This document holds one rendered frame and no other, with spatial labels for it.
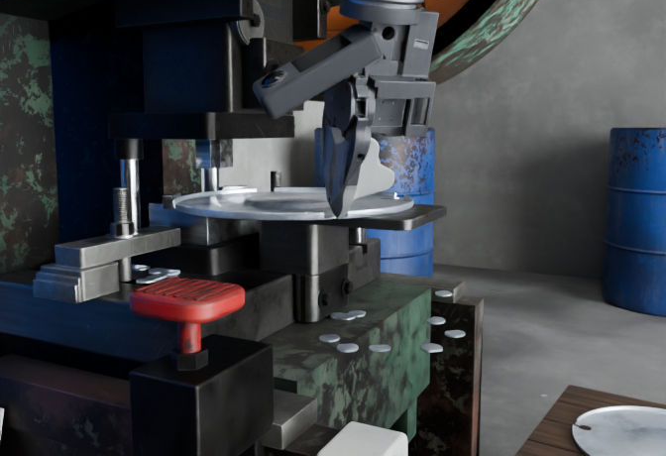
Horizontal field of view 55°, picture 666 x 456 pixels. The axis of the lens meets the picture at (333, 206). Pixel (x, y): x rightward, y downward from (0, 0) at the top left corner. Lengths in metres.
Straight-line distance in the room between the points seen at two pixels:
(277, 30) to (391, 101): 0.28
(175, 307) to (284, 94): 0.22
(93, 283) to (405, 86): 0.36
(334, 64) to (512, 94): 3.52
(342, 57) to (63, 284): 0.34
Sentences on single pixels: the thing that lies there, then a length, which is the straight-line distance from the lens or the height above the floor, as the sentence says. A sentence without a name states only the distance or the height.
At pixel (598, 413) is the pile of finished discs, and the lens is 1.33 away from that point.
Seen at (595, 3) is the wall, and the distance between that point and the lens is 4.05.
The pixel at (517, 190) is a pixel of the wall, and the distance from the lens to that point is 4.06.
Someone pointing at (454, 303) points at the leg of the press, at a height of 0.62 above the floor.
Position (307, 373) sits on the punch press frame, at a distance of 0.62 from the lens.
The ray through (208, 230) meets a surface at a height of 0.75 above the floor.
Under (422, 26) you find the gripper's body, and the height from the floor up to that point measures 0.96.
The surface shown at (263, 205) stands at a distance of 0.74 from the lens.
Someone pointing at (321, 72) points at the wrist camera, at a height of 0.92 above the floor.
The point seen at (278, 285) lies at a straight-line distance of 0.72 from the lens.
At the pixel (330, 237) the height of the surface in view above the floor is 0.74.
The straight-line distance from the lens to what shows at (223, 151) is 0.83.
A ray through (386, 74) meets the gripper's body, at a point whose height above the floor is 0.92.
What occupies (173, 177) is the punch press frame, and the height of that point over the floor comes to 0.79.
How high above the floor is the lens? 0.87
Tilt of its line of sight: 7 degrees down
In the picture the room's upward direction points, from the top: straight up
